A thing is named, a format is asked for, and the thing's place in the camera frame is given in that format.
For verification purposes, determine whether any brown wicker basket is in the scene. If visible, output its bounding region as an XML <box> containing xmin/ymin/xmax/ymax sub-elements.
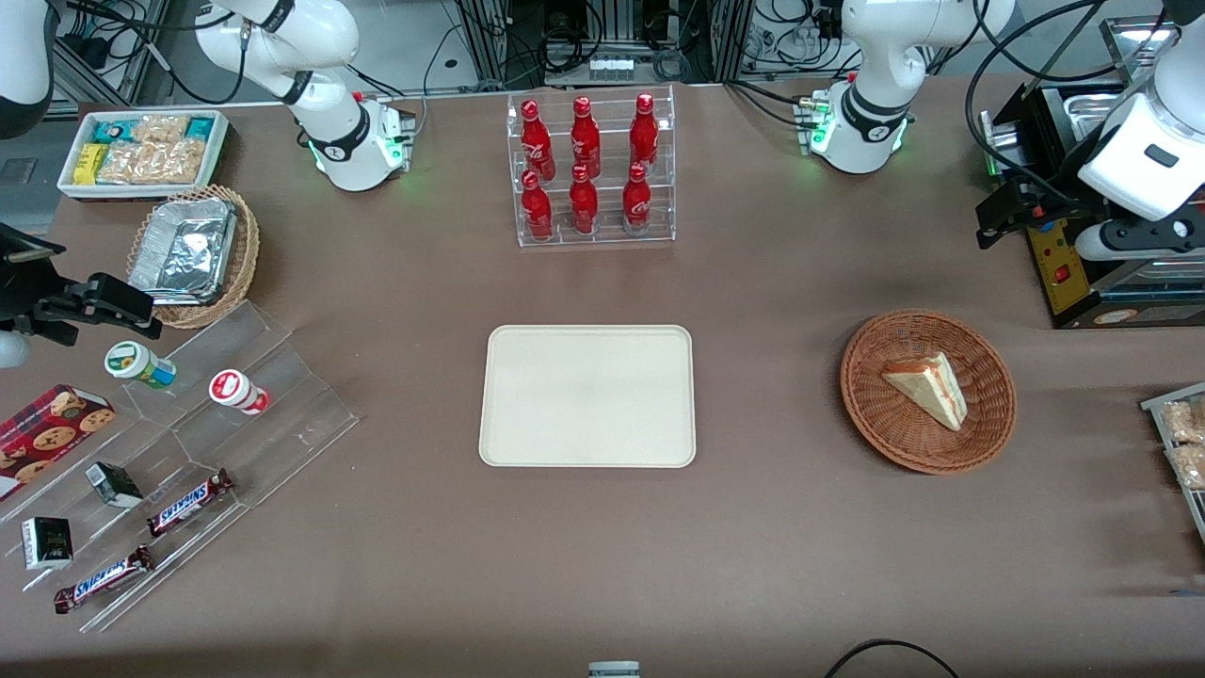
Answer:
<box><xmin>840</xmin><ymin>310</ymin><xmax>1019</xmax><ymax>476</ymax></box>

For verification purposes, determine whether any red cola bottle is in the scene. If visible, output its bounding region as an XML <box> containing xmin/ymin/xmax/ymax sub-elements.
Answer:
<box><xmin>569</xmin><ymin>165</ymin><xmax>601</xmax><ymax>236</ymax></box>
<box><xmin>570</xmin><ymin>96</ymin><xmax>603</xmax><ymax>180</ymax></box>
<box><xmin>520</xmin><ymin>169</ymin><xmax>554</xmax><ymax>242</ymax></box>
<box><xmin>629</xmin><ymin>92</ymin><xmax>660</xmax><ymax>176</ymax></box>
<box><xmin>520</xmin><ymin>99</ymin><xmax>555</xmax><ymax>182</ymax></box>
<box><xmin>622</xmin><ymin>163</ymin><xmax>653</xmax><ymax>235</ymax></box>

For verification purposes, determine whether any small black box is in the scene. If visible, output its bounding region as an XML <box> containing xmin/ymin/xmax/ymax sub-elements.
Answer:
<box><xmin>85</xmin><ymin>461</ymin><xmax>145</xmax><ymax>510</ymax></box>
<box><xmin>21</xmin><ymin>516</ymin><xmax>75</xmax><ymax>573</ymax></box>

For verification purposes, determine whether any snickers chocolate bar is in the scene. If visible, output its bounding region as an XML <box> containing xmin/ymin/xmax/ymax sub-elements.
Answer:
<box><xmin>146</xmin><ymin>468</ymin><xmax>235</xmax><ymax>539</ymax></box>
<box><xmin>53</xmin><ymin>545</ymin><xmax>155</xmax><ymax>616</ymax></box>

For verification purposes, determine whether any clear cracker bag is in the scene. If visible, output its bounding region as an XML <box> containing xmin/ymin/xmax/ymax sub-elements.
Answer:
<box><xmin>98</xmin><ymin>115</ymin><xmax>206</xmax><ymax>186</ymax></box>

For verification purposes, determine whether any clear acrylic bottle rack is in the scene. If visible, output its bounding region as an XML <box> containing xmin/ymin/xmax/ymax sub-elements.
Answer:
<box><xmin>506</xmin><ymin>85</ymin><xmax>678</xmax><ymax>249</ymax></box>

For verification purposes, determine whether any steel warmer pan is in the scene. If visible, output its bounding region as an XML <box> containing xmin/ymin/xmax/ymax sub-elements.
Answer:
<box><xmin>1059</xmin><ymin>89</ymin><xmax>1135</xmax><ymax>144</ymax></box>

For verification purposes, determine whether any clear acrylic tiered stand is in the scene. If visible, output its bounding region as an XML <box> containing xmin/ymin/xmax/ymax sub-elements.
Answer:
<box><xmin>0</xmin><ymin>299</ymin><xmax>362</xmax><ymax>635</ymax></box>

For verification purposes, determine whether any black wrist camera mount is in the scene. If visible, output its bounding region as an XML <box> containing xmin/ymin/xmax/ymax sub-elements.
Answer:
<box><xmin>0</xmin><ymin>222</ymin><xmax>68</xmax><ymax>302</ymax></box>

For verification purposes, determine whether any black food warmer machine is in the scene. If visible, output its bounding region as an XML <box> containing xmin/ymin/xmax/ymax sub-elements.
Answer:
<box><xmin>975</xmin><ymin>14</ymin><xmax>1205</xmax><ymax>330</ymax></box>

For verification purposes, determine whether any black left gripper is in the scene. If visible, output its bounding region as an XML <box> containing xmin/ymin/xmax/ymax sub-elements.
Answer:
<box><xmin>975</xmin><ymin>177</ymin><xmax>1076</xmax><ymax>251</ymax></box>

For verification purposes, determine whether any green label yogurt cup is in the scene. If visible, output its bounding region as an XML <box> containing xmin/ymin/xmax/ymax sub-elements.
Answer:
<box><xmin>104</xmin><ymin>341</ymin><xmax>178</xmax><ymax>391</ymax></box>

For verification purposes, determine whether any metal snack tray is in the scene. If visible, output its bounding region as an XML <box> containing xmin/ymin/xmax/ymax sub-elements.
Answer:
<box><xmin>1141</xmin><ymin>381</ymin><xmax>1205</xmax><ymax>546</ymax></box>

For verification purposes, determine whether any black table cable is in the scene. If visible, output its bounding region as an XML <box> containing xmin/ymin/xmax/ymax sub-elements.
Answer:
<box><xmin>826</xmin><ymin>638</ymin><xmax>959</xmax><ymax>678</ymax></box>

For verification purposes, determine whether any light wicker basket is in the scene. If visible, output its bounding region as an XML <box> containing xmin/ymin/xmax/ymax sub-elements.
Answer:
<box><xmin>125</xmin><ymin>184</ymin><xmax>261</xmax><ymax>331</ymax></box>

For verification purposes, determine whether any silver foil container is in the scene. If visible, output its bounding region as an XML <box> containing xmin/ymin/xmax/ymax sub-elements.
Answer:
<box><xmin>127</xmin><ymin>196</ymin><xmax>238</xmax><ymax>307</ymax></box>

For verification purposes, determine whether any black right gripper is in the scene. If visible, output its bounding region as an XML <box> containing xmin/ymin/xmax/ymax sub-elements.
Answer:
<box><xmin>13</xmin><ymin>271</ymin><xmax>164</xmax><ymax>346</ymax></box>

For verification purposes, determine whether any triangular sandwich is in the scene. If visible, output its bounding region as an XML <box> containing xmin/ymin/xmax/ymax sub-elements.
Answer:
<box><xmin>881</xmin><ymin>351</ymin><xmax>969</xmax><ymax>433</ymax></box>

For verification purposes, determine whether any clear rice cracker pack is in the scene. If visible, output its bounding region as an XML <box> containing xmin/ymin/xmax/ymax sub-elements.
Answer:
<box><xmin>1165</xmin><ymin>444</ymin><xmax>1205</xmax><ymax>491</ymax></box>
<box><xmin>1161</xmin><ymin>399</ymin><xmax>1205</xmax><ymax>444</ymax></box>

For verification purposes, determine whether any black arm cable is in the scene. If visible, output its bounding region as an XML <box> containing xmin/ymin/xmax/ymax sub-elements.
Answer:
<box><xmin>963</xmin><ymin>0</ymin><xmax>1145</xmax><ymax>206</ymax></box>

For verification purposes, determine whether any white snack bin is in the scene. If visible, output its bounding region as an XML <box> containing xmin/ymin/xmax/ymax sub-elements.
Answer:
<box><xmin>57</xmin><ymin>109</ymin><xmax>231</xmax><ymax>202</ymax></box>

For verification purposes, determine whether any beige plastic tray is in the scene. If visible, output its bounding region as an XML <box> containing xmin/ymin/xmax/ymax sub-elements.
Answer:
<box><xmin>478</xmin><ymin>324</ymin><xmax>698</xmax><ymax>469</ymax></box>

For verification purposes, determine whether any red label yogurt cup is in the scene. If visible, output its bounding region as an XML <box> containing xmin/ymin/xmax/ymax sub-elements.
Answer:
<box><xmin>208</xmin><ymin>369</ymin><xmax>272</xmax><ymax>417</ymax></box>

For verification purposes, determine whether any red cookie box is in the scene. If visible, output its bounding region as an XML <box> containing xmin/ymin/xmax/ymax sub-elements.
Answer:
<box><xmin>0</xmin><ymin>383</ymin><xmax>118</xmax><ymax>503</ymax></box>

